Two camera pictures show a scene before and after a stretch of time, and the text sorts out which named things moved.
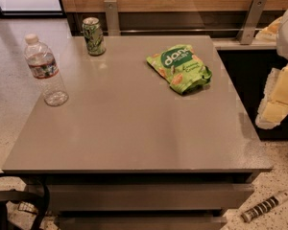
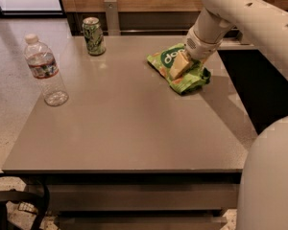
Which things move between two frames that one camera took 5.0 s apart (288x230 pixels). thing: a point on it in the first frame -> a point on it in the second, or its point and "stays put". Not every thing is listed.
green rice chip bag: [180, 67] stays put
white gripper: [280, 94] -> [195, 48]
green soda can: [93, 36] stays put
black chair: [37, 191] stays put
